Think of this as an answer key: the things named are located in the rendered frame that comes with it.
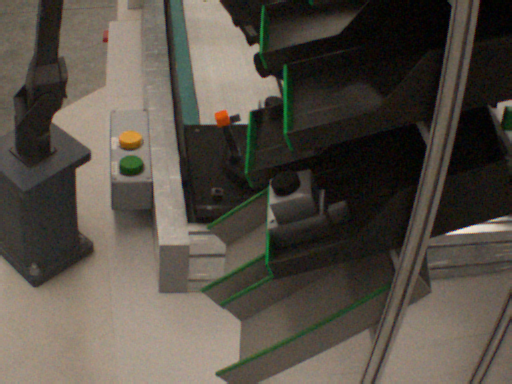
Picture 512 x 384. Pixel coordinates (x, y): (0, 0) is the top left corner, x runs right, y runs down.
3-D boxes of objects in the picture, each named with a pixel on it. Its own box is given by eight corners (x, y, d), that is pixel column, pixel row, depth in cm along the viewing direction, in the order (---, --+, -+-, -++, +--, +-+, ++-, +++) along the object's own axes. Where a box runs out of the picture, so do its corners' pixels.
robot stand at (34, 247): (-11, 243, 140) (-22, 150, 128) (44, 207, 150) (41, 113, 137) (35, 289, 133) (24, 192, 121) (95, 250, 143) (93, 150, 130)
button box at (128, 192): (111, 210, 145) (110, 180, 141) (109, 136, 161) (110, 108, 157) (152, 210, 146) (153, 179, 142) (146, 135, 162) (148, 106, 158)
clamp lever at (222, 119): (229, 157, 143) (215, 119, 138) (227, 149, 145) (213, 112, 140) (251, 150, 143) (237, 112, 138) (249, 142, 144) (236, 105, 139)
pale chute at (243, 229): (223, 310, 118) (200, 291, 116) (227, 245, 129) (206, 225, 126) (402, 207, 107) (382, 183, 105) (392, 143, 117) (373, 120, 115)
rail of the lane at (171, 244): (158, 293, 137) (159, 240, 130) (140, 24, 205) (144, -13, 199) (194, 293, 138) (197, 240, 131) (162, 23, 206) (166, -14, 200)
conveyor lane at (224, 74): (194, 271, 142) (198, 222, 136) (165, 23, 206) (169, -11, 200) (369, 264, 147) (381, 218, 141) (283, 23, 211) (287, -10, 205)
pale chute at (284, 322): (238, 392, 107) (214, 375, 105) (242, 320, 117) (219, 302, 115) (432, 292, 95) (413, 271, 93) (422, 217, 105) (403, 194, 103)
